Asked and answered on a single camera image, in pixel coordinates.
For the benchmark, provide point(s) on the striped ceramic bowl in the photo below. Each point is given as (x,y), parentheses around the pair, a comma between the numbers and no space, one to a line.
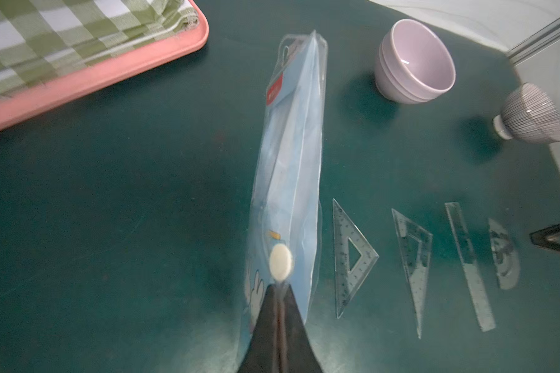
(528,114)

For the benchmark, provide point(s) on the green checkered cloth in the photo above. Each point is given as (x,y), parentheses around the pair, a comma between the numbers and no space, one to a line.
(43,40)

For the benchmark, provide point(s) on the clear straight ruler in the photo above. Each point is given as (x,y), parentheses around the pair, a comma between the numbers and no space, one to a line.
(468,259)

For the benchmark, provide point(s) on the clear triangle ruler large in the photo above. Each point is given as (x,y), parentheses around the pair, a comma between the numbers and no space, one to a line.
(354,258)

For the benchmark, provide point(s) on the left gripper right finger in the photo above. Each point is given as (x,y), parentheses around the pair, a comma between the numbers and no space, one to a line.
(295,353)

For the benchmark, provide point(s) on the pink bowl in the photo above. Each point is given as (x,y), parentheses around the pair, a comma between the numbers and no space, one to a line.
(413,66)

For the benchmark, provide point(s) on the pink tray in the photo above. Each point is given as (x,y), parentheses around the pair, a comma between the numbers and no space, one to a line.
(47,96)

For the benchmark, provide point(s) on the clear triangle ruler small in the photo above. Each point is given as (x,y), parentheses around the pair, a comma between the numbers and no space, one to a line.
(415,248)

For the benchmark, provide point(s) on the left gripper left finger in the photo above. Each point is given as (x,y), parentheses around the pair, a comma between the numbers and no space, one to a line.
(262,354)

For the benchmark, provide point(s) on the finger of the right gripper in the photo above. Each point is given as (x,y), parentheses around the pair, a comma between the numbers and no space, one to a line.
(547,238)

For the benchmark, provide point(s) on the clear protractor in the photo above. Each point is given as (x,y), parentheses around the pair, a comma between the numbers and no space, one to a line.
(504,254)

